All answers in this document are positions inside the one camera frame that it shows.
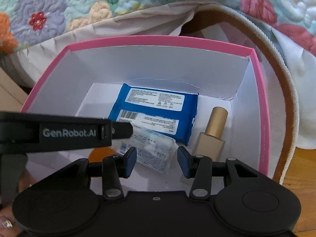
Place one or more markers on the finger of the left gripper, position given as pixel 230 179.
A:
pixel 34 133

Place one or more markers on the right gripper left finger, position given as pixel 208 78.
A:
pixel 111 169

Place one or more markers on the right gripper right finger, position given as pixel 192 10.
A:
pixel 201 169

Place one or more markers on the white tissue pack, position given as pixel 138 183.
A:
pixel 154 150

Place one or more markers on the left hand pink nails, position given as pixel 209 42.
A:
pixel 9 226

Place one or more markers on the orange makeup sponge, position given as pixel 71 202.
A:
pixel 98 154

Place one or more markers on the gold cap foundation bottle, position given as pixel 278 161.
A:
pixel 210 142

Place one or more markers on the beige cardboard box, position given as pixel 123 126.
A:
pixel 12 97

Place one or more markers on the blue wet wipes pack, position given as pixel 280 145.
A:
pixel 169 113

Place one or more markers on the pink cardboard box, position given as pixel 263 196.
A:
pixel 169 84

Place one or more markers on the floral quilted bedspread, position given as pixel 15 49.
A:
pixel 25 23

